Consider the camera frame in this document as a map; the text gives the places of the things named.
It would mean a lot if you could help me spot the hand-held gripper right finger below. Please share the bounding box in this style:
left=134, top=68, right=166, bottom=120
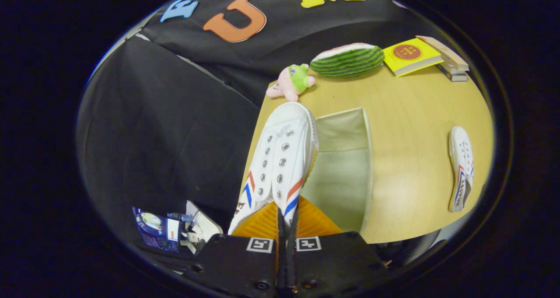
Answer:
left=287, top=196, right=390, bottom=298

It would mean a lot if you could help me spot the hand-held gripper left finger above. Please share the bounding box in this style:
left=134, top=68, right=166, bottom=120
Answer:
left=182, top=202, right=283, bottom=298

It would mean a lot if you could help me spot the pale green storage box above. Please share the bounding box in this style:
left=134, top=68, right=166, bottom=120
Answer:
left=301, top=107, right=375, bottom=234

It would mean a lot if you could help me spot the white canvas shoe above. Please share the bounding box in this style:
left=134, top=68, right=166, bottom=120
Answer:
left=227, top=102, right=320, bottom=235
left=448, top=126, right=475, bottom=213

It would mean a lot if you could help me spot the white plastic object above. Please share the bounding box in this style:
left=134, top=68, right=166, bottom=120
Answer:
left=180, top=200, right=224, bottom=255

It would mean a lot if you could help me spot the blue printed package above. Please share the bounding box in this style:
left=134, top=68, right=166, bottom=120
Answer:
left=133, top=207, right=182, bottom=252

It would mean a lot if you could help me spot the pink and green plush toy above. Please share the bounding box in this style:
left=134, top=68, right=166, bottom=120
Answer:
left=266, top=64, right=316, bottom=102

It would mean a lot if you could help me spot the watermelon slice plush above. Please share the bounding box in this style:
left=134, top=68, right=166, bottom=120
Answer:
left=310, top=43, right=385, bottom=79

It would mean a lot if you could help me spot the yellow book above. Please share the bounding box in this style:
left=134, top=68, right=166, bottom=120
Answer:
left=383, top=38, right=445, bottom=77

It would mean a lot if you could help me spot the stack of beige books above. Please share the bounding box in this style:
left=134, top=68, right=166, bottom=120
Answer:
left=416, top=35, right=470, bottom=82

